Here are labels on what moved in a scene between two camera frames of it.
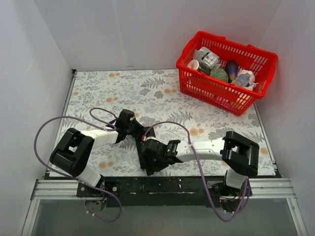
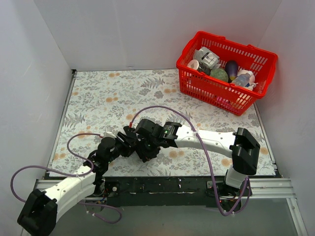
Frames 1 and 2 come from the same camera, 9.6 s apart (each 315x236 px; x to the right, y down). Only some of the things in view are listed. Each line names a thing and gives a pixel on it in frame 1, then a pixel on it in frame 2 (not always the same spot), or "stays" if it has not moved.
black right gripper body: x=143 y=153 → x=146 y=151
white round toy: x=252 y=78 stays
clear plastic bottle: x=241 y=80 stays
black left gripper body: x=139 y=128 → x=126 y=140
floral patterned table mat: x=141 y=124 stays
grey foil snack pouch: x=207 y=57 stays
